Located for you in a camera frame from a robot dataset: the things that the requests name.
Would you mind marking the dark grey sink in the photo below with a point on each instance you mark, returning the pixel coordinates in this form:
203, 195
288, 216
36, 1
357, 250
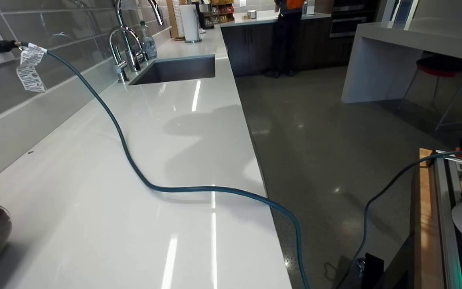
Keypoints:
183, 69

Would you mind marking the dark kitchen cabinets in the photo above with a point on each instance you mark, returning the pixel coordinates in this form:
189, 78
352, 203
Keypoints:
251, 46

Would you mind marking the person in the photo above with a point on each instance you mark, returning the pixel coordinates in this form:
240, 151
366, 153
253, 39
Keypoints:
285, 36

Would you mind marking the white paper towel roll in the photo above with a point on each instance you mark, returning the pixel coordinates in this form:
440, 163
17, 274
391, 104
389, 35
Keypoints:
190, 22

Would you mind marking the clear soap bottle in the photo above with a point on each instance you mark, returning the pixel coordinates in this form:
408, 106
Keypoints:
149, 44

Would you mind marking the small metal container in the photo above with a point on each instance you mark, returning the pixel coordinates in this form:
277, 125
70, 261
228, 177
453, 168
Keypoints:
251, 14

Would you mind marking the snack shelf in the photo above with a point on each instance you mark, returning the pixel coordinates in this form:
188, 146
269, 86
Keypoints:
221, 12

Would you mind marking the tall chrome tap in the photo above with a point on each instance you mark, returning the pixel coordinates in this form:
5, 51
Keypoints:
128, 44

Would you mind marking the small chrome tap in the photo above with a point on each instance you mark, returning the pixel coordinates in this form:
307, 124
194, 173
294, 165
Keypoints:
115, 54

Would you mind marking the built-in oven door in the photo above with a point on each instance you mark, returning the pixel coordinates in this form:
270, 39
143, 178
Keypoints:
347, 24

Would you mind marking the white island counter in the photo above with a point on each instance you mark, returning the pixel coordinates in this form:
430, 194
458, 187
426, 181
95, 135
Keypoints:
375, 56

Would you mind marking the black box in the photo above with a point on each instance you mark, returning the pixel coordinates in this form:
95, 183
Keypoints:
369, 271

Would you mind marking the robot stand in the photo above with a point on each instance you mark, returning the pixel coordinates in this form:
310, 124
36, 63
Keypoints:
425, 224

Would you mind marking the red bar stool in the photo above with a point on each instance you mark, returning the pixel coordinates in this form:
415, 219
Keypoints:
439, 67

